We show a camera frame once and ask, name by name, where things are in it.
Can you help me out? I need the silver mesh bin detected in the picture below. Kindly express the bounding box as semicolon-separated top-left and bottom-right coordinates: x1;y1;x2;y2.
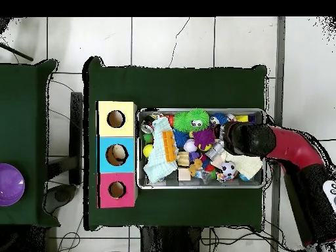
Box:
135;107;266;190

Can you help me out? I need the wooden box with three holes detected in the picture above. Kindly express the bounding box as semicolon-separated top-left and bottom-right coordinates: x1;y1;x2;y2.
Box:
95;100;138;209

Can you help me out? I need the orange plastic building block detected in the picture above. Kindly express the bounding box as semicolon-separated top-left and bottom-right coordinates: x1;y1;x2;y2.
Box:
161;130;178;162

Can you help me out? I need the light blue knitted cloth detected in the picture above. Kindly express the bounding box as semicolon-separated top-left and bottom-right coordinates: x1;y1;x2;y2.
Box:
142;116;179;184

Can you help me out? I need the yellow ball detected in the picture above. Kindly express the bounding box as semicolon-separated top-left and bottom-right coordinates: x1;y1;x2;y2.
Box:
142;143;154;158

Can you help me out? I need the purple spiky toy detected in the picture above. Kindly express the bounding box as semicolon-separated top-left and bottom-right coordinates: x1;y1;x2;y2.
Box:
192;128;216;152

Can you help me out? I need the large green spiky ball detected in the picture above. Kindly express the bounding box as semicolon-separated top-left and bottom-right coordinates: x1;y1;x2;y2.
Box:
185;108;211;133

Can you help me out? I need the brown plush toy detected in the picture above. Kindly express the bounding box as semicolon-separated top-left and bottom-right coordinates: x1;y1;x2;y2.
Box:
188;158;203;177

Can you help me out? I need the dark green table cloth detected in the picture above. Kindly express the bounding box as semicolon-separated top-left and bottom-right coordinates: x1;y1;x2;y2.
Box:
0;59;61;228
83;56;268;232

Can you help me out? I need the blue spiky ball with eyes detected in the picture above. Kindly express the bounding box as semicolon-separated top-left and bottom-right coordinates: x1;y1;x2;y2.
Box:
209;112;229;126

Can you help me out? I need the small soccer ball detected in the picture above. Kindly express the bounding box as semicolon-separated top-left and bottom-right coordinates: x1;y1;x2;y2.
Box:
219;161;238;178

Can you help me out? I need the cream knitted cloth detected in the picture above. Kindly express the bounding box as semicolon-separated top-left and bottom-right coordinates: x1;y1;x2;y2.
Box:
222;152;264;180

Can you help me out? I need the black stand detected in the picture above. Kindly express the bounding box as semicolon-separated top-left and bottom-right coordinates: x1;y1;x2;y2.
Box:
43;91;84;215

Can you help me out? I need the purple bowl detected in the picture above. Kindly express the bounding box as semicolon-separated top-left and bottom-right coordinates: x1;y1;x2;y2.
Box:
0;163;26;207

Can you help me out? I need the black rod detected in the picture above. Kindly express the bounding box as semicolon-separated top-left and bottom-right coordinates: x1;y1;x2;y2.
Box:
0;41;34;62

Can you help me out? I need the silver toy camera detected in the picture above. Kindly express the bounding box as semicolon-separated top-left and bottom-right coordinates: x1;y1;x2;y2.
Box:
204;141;225;161

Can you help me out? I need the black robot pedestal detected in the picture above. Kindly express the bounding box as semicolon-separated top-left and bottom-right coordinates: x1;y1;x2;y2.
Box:
140;225;203;252

